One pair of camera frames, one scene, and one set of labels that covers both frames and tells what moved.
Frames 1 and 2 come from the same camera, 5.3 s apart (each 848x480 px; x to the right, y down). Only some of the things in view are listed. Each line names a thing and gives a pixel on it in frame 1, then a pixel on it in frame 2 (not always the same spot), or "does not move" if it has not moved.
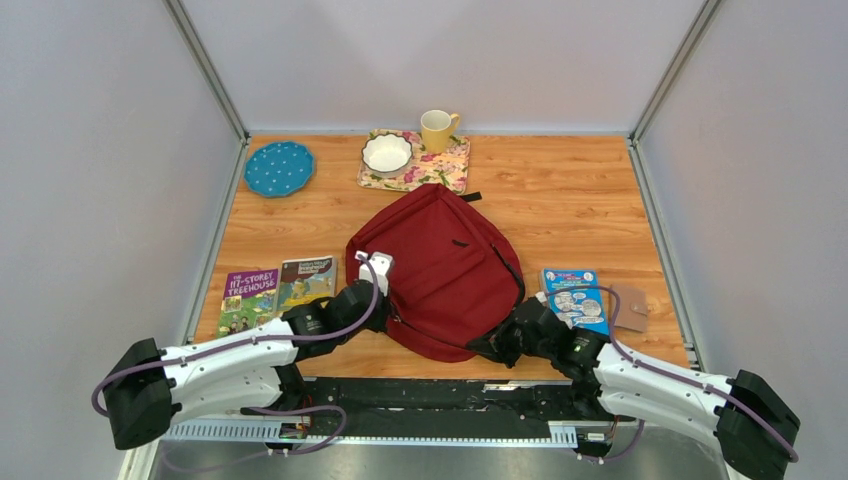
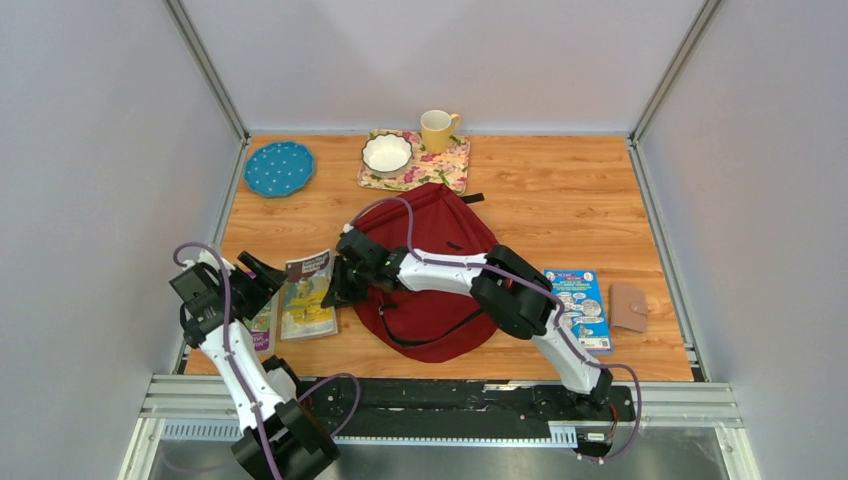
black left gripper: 380,322 → 267,282
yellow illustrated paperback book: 301,281 does not move
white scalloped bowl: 387,155 does not move
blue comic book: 582,307 does not move
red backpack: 455,271 does not move
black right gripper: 494,344 → 341,292
